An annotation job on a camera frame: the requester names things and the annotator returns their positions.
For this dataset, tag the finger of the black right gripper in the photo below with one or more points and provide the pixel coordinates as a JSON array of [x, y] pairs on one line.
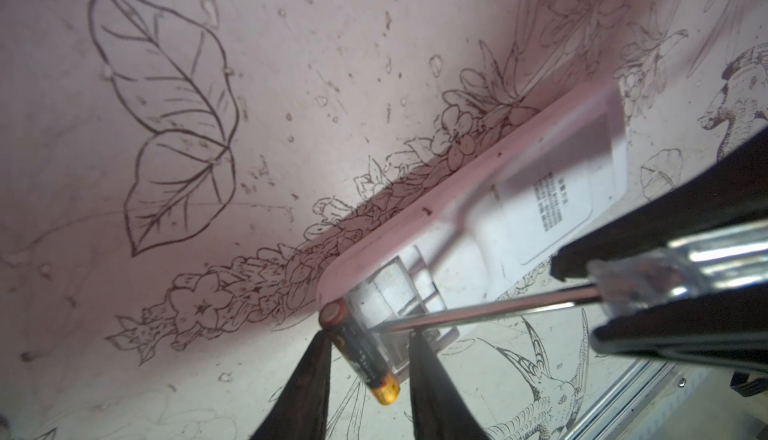
[[730, 192], [727, 329]]

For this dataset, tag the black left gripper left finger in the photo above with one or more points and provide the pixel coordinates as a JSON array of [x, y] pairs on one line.
[[301, 411]]

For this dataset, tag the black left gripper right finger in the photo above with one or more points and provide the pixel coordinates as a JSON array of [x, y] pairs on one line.
[[438, 411]]

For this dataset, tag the black gold AAA battery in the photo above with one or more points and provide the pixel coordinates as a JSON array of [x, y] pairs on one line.
[[357, 345]]

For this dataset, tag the clear handle screwdriver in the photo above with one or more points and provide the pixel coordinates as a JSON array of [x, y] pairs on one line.
[[702, 272]]

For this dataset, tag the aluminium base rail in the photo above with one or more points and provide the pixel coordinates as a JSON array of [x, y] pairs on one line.
[[655, 400]]

